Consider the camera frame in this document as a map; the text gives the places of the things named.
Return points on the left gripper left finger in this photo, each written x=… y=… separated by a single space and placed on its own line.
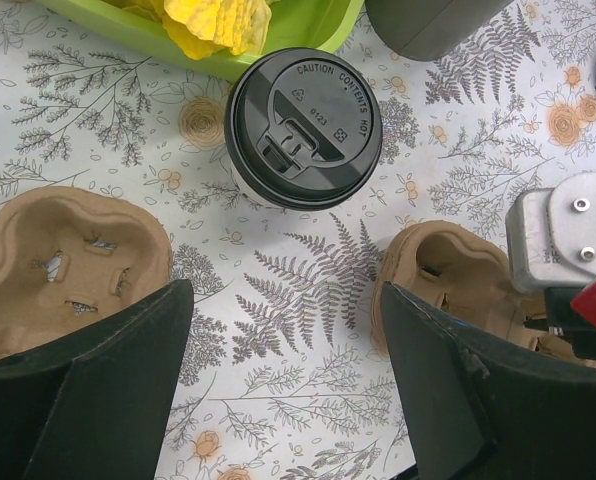
x=95 y=403

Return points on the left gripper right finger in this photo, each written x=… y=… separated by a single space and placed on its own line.
x=479 y=407

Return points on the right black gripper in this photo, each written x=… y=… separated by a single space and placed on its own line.
x=559 y=316

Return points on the brown pulp cup carrier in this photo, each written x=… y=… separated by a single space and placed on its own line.
x=70 y=258
x=469 y=278

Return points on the black coffee lid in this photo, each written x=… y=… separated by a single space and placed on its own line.
x=303 y=128

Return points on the white paper coffee cup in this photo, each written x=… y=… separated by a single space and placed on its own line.
x=249 y=193

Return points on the floral table mat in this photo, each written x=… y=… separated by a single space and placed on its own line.
x=280 y=379

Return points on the grey straw holder cup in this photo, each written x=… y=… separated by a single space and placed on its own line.
x=426 y=30

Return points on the yellow napa cabbage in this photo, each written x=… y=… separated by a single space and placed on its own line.
x=202 y=28

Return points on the green plastic basket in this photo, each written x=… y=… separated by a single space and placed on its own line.
x=321 y=25

